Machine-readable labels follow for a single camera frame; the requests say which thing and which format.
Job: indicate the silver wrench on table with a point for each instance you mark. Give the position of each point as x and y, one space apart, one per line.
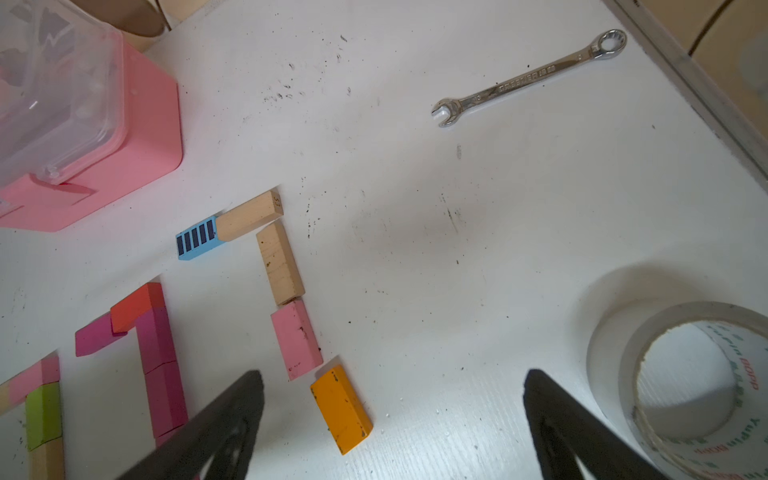
605 46

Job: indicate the aluminium frame rail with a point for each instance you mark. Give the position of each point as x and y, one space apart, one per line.
709 102

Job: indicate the wooden dotted block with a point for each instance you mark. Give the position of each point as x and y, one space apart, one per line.
280 264

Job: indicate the light pink block top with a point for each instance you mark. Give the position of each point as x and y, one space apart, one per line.
297 342

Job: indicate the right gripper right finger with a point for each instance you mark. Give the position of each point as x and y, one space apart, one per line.
567 436

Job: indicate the white tape roll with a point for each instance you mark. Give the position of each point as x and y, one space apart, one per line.
686 385

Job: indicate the blue striped block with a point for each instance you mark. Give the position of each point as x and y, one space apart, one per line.
198 239

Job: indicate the lime green block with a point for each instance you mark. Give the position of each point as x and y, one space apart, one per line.
43 415

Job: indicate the magenta block bottom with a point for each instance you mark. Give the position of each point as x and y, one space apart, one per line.
168 438

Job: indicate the pink plastic storage box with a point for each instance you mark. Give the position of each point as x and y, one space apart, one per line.
85 117

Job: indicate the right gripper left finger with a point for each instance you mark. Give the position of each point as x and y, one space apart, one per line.
218 443

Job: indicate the red block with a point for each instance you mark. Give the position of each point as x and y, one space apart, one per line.
125 313

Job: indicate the magenta block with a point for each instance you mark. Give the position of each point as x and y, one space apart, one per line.
155 339
95 336
166 399
168 438

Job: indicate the wooden block horizontal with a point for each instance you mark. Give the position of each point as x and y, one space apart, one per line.
249 216

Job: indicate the light pink block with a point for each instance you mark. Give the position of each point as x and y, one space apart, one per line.
46 371
297 342

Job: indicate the orange block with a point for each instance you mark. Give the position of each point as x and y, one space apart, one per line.
343 411

